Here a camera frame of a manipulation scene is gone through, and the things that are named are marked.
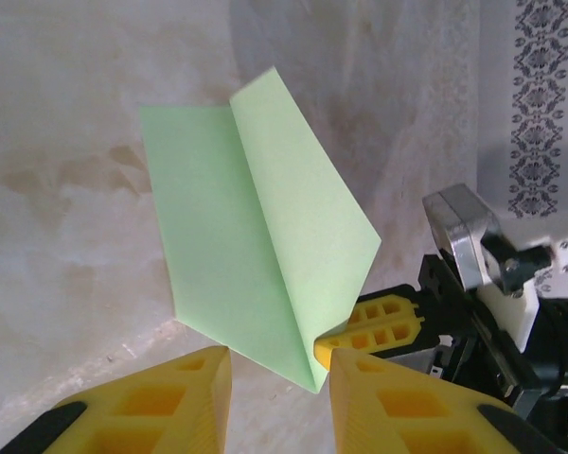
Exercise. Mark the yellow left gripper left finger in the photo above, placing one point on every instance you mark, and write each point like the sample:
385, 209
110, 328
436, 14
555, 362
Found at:
170, 416

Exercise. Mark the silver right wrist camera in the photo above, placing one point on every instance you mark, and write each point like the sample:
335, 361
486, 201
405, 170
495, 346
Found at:
464, 236

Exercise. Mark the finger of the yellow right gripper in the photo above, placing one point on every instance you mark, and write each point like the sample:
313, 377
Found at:
383, 309
374, 343

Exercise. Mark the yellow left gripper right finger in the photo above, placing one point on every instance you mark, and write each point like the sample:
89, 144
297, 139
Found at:
397, 421

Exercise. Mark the light green paper sheet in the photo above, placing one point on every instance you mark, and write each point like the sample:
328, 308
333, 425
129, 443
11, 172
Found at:
246, 227

